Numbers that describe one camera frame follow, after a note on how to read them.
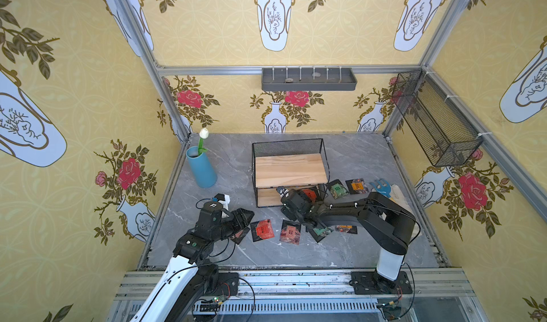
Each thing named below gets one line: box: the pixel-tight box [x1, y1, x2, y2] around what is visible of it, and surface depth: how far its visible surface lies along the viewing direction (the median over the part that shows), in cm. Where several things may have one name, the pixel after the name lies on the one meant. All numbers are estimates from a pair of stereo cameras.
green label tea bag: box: [327, 179, 349, 200], surface depth 100 cm
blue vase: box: [185, 146, 218, 189], surface depth 88 cm
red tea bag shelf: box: [302, 189, 317, 203], surface depth 97 cm
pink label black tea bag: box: [279, 219, 302, 246], surface depth 87 cm
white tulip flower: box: [197, 127, 210, 157], surface depth 83 cm
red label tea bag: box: [249, 218, 275, 243], surface depth 88 cm
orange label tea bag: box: [345, 178, 369, 195], surface depth 102 cm
